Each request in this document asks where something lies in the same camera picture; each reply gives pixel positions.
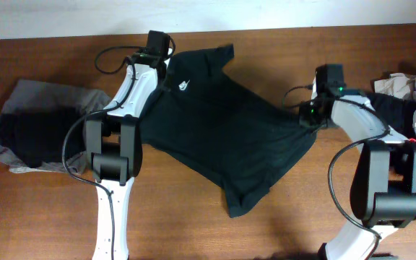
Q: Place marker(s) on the black Nike t-shirt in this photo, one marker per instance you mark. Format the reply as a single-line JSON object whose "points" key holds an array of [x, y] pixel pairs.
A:
{"points": [[222, 130]]}

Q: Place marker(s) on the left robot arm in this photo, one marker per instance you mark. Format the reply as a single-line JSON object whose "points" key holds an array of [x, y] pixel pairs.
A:
{"points": [[113, 143]]}

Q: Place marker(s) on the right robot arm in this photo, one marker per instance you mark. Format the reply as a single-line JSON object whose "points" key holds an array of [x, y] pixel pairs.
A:
{"points": [[383, 190]]}

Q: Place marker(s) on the black folded shirt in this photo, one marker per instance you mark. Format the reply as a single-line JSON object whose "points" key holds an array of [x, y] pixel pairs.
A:
{"points": [[37, 138]]}

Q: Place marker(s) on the black and red garment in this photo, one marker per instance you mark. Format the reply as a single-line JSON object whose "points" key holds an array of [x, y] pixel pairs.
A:
{"points": [[398, 113]]}

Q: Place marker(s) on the white crumpled garment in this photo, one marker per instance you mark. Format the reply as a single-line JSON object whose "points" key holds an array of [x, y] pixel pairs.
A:
{"points": [[398, 85]]}

